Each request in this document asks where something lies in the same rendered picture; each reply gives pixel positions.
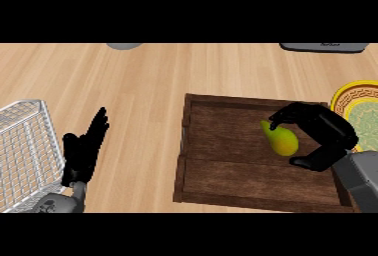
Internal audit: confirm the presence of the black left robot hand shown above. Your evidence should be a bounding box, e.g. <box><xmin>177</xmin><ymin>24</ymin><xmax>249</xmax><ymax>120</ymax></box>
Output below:
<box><xmin>60</xmin><ymin>106</ymin><xmax>111</xmax><ymax>188</ymax></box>

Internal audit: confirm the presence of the grey rounded object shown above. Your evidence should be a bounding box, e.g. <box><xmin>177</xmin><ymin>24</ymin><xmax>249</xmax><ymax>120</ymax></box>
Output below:
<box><xmin>105</xmin><ymin>42</ymin><xmax>145</xmax><ymax>51</ymax></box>

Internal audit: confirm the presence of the white wire basket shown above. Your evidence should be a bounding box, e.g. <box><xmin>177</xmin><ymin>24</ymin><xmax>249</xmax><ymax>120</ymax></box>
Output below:
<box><xmin>0</xmin><ymin>99</ymin><xmax>68</xmax><ymax>214</ymax></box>

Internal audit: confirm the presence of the dark brown wooden tray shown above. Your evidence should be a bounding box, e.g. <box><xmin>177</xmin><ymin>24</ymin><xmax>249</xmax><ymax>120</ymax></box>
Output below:
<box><xmin>171</xmin><ymin>93</ymin><xmax>360</xmax><ymax>214</ymax></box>

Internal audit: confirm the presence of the yellow green pear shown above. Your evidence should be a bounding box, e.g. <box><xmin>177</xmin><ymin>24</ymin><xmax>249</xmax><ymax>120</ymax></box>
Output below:
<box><xmin>258</xmin><ymin>119</ymin><xmax>300</xmax><ymax>157</ymax></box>

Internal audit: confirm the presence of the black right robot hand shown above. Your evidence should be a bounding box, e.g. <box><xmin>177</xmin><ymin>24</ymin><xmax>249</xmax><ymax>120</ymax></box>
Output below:
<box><xmin>267</xmin><ymin>102</ymin><xmax>360</xmax><ymax>173</ymax></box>

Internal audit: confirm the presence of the dark grey flat appliance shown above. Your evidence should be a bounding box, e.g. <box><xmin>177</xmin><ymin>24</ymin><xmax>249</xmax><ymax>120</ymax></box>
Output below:
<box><xmin>277</xmin><ymin>42</ymin><xmax>370</xmax><ymax>54</ymax></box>

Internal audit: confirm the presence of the yellow patterned plate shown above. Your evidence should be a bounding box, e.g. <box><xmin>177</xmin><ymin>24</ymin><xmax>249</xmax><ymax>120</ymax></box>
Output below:
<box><xmin>329</xmin><ymin>79</ymin><xmax>378</xmax><ymax>153</ymax></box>

